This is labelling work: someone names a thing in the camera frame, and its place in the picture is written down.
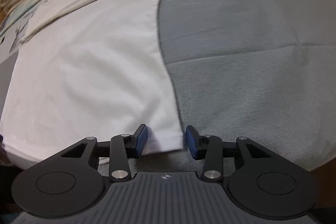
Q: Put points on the grey deer print bedsheet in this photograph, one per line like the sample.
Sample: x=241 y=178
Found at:
x=264 y=69

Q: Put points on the white t-shirt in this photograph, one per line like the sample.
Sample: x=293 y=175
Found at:
x=88 y=68

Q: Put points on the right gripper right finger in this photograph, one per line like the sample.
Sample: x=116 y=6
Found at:
x=256 y=179

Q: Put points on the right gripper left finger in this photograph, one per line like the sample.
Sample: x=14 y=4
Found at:
x=77 y=177

